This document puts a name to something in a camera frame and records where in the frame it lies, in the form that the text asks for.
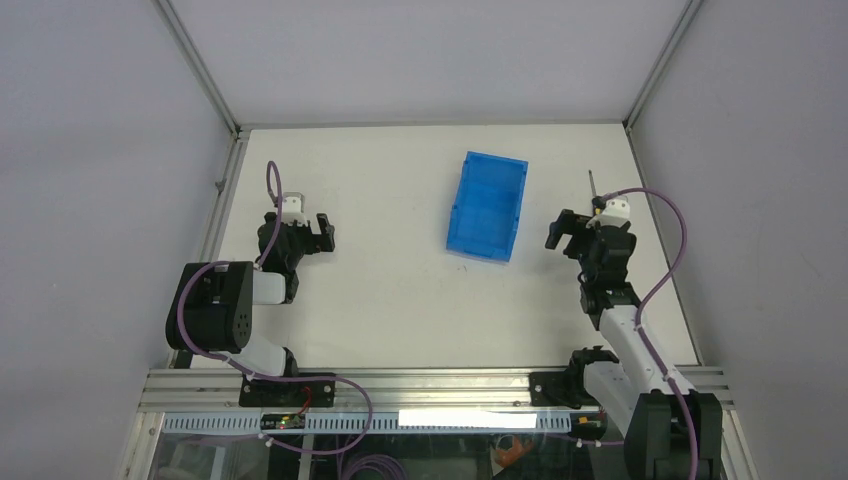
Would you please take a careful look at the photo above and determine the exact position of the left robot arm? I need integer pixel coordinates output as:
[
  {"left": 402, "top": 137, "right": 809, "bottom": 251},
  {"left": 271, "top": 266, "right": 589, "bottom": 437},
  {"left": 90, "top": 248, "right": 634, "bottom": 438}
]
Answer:
[{"left": 165, "top": 212, "right": 335, "bottom": 406}]

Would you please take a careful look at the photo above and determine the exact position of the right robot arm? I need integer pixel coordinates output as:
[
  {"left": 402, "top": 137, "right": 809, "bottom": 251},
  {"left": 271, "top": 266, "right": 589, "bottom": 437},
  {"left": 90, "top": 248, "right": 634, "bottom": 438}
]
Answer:
[{"left": 545, "top": 209, "right": 723, "bottom": 479}]

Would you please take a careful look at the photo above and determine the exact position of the yellow black screwdriver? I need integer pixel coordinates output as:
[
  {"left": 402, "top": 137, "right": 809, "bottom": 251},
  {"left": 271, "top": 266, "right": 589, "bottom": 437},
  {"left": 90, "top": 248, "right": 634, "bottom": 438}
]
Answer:
[{"left": 588, "top": 169, "right": 604, "bottom": 215}]

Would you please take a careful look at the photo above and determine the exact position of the blue plastic bin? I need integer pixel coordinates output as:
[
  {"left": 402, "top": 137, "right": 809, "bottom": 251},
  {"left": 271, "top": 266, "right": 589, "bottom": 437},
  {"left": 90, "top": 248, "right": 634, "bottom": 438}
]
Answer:
[{"left": 446, "top": 151, "right": 529, "bottom": 262}]

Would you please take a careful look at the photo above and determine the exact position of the orange object below table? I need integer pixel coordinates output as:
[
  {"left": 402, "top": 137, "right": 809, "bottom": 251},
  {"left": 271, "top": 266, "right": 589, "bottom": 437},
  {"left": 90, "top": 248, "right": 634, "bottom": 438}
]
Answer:
[{"left": 491, "top": 434, "right": 535, "bottom": 468}]

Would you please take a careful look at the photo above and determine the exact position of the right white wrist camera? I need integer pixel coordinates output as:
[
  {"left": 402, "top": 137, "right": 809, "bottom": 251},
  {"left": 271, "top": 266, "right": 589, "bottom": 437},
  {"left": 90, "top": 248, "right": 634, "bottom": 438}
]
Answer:
[{"left": 595, "top": 196, "right": 631, "bottom": 228}]

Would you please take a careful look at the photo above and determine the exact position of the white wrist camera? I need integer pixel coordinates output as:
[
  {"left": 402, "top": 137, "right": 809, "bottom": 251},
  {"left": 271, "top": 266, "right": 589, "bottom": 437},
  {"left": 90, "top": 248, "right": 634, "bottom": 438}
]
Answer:
[
  {"left": 280, "top": 192, "right": 309, "bottom": 226},
  {"left": 595, "top": 196, "right": 631, "bottom": 228}
]

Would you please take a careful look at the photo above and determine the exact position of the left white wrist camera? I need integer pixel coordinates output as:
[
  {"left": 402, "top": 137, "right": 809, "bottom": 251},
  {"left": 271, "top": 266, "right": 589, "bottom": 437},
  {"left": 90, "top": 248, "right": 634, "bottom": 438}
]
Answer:
[{"left": 280, "top": 192, "right": 309, "bottom": 226}]

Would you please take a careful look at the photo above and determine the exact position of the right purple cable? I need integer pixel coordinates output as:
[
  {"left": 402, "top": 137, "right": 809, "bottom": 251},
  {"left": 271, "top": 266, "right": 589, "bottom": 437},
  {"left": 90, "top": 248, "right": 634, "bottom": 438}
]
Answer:
[{"left": 601, "top": 187, "right": 700, "bottom": 480}]

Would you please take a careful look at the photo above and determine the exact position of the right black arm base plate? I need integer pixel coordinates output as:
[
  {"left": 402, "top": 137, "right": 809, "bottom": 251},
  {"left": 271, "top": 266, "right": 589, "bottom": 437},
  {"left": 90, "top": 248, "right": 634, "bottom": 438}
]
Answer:
[{"left": 528, "top": 370, "right": 587, "bottom": 409}]

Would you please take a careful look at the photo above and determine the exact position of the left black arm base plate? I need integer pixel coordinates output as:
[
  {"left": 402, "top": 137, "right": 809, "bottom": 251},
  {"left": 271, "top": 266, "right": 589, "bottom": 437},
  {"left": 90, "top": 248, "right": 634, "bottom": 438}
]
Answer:
[{"left": 238, "top": 373, "right": 336, "bottom": 409}]

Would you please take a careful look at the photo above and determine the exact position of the slotted cable duct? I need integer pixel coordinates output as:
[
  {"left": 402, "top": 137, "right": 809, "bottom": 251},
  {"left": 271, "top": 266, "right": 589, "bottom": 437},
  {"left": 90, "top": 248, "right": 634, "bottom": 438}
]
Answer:
[{"left": 163, "top": 409, "right": 605, "bottom": 436}]

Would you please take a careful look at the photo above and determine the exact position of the aluminium front rail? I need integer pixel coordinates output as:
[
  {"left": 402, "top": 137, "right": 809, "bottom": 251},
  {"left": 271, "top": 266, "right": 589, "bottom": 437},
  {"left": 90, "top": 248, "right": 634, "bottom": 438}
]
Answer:
[{"left": 138, "top": 367, "right": 561, "bottom": 413}]

